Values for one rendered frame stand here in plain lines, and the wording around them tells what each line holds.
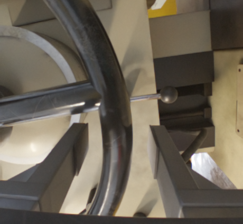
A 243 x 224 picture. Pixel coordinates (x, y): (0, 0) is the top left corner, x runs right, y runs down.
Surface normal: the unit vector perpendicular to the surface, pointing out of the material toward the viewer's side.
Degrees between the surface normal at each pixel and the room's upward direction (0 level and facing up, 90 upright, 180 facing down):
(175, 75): 90
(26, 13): 90
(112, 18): 90
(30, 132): 94
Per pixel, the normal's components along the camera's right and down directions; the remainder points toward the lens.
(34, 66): 0.34, -0.11
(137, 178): -0.03, 0.25
